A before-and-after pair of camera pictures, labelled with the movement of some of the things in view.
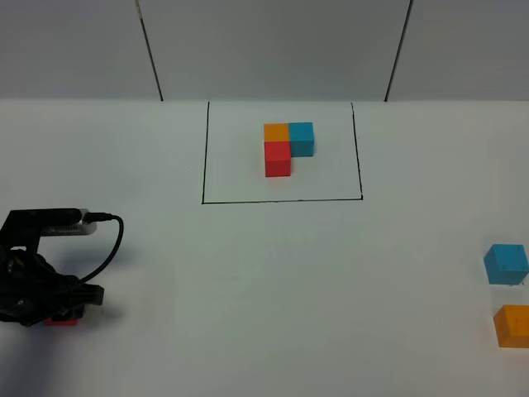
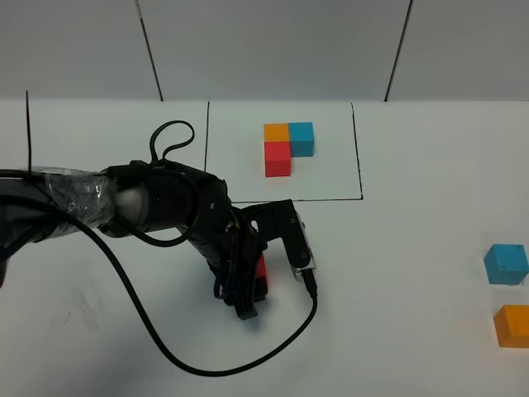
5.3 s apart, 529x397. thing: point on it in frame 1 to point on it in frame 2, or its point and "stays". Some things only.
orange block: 512,326 stays
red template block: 277,158 stays
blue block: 506,264 stays
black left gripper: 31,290 to 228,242
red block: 50,322 to 261,277
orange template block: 274,132 stays
